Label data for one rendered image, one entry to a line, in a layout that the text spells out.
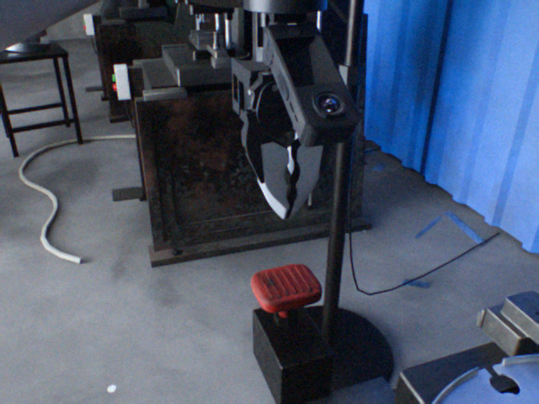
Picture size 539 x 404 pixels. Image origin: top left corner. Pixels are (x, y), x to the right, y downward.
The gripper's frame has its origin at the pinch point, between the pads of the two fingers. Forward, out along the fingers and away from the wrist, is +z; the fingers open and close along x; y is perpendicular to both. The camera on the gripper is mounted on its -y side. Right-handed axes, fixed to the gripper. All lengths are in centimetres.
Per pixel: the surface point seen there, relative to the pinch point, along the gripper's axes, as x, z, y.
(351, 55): -35, -2, 53
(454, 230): -117, 85, 98
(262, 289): 3.1, 8.9, -0.5
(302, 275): -1.9, 8.8, 0.2
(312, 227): -59, 82, 116
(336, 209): -35, 35, 53
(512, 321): -20.9, 11.4, -11.3
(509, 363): -12.0, 6.6, -18.8
